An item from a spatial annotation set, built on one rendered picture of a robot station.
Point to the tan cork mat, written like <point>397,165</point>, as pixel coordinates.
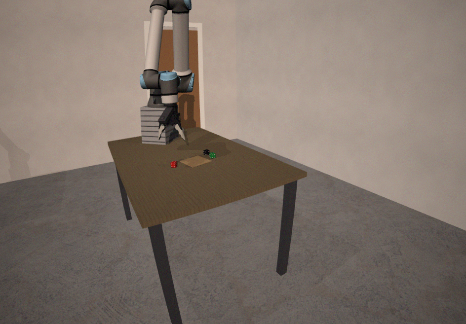
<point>195,161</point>

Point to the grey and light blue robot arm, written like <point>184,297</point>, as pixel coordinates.
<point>164,87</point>

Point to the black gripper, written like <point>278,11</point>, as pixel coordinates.
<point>174,119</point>

